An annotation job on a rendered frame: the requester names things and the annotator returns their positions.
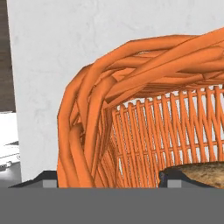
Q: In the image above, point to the brown bread loaf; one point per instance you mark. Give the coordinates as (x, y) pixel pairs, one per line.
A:
(204, 173)

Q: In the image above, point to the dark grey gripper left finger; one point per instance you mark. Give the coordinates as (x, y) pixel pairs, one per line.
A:
(48, 178)

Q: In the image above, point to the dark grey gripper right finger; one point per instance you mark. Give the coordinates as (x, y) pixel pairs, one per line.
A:
(172, 178)

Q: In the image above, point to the white kitchen fitting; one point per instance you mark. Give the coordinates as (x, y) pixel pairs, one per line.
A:
(8, 145)

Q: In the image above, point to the orange wicker basket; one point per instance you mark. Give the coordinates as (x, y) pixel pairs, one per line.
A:
(96, 116)

